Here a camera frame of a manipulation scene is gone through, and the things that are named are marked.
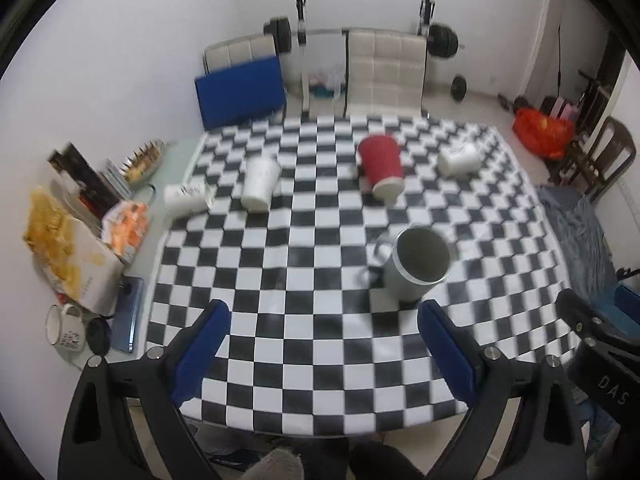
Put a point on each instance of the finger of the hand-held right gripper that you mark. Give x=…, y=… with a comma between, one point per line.
x=580, y=310
x=629, y=301

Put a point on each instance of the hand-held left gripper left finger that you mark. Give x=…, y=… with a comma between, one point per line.
x=200, y=350

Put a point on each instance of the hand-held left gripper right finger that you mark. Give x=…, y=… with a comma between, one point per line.
x=446, y=355

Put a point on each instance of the grey metal mug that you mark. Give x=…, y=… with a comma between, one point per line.
x=417, y=262

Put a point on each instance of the white paper cup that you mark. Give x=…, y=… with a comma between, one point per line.
x=260, y=182

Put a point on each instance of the red paper cup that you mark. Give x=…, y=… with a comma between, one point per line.
x=381, y=162

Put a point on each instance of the grey blanket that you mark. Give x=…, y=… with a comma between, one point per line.
x=580, y=235

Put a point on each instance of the blue smartphone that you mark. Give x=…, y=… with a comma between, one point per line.
x=127, y=317

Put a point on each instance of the black round lid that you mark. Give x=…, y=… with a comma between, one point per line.
x=98, y=336

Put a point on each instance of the person's dark trouser leg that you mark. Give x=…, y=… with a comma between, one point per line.
x=385, y=462

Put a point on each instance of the white enamel mug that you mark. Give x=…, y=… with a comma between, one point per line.
x=65, y=330

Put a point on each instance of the grey fuzzy slipper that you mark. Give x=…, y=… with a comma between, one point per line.
x=275, y=466

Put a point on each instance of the black white checkered tablecloth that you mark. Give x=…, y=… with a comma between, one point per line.
x=310, y=260

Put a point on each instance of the orange snack packet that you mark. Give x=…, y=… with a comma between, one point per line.
x=127, y=227

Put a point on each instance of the dark wooden chair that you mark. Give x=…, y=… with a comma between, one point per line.
x=607, y=152

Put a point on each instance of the white printed mug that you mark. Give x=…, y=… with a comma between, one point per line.
x=185, y=200

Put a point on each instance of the chips snack box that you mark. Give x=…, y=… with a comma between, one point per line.
x=70, y=250

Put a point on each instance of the red orange plastic bag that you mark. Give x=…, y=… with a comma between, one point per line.
x=542, y=130

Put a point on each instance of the white ceramic mug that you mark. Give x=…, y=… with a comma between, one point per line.
x=459, y=159

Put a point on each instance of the golden spiky dish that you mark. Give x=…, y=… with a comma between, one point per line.
x=142, y=162

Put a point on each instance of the pink bag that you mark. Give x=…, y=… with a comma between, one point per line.
x=564, y=109

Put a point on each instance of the stack of dark books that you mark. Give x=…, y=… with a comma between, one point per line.
x=85, y=177

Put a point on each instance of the black weight plate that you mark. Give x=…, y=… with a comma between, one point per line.
x=458, y=88

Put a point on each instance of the blue cushion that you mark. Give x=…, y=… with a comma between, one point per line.
x=240, y=92

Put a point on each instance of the cream padded chair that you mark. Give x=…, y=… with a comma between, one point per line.
x=240, y=50
x=385, y=72

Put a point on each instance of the plastic bags under rack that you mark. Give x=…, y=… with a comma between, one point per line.
x=326, y=84

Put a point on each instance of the black barbell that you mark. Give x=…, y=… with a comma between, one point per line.
x=442, y=40

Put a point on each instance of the barbell rack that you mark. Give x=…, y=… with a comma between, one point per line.
x=301, y=25

